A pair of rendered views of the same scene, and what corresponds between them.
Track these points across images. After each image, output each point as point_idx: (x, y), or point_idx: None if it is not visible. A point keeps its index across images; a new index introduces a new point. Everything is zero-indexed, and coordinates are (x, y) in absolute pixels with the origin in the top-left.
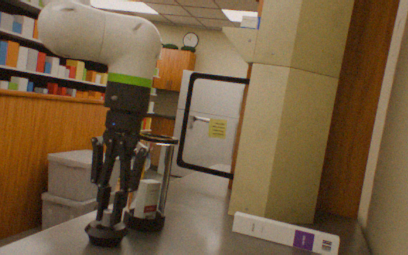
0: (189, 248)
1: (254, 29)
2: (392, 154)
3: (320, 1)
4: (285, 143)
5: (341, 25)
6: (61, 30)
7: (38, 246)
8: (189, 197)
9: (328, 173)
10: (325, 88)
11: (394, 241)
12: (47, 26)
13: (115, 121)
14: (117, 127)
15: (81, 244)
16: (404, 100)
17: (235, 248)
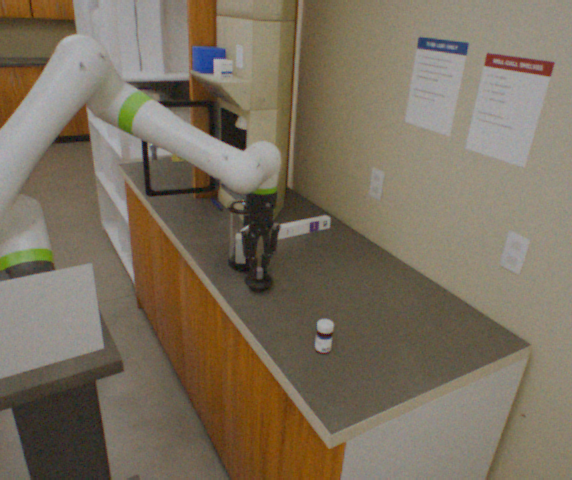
0: (289, 265)
1: (247, 81)
2: (324, 147)
3: (284, 49)
4: None
5: (290, 61)
6: (258, 182)
7: (248, 308)
8: (203, 224)
9: None
10: (286, 112)
11: (350, 206)
12: (251, 183)
13: (266, 218)
14: (268, 221)
15: (257, 295)
16: (332, 112)
17: (299, 251)
